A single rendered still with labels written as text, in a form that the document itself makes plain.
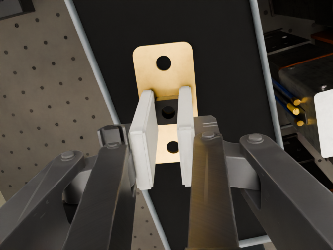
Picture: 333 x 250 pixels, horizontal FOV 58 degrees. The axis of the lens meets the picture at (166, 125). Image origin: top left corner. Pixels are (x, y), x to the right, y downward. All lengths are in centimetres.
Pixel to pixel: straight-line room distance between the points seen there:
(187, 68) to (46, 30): 60
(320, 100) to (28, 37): 64
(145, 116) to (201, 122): 3
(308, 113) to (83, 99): 56
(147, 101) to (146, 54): 4
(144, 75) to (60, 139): 66
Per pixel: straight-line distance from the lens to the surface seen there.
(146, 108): 16
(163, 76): 20
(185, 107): 15
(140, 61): 20
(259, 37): 25
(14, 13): 73
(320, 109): 35
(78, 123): 81
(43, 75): 80
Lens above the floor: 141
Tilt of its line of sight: 67 degrees down
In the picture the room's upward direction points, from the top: 176 degrees counter-clockwise
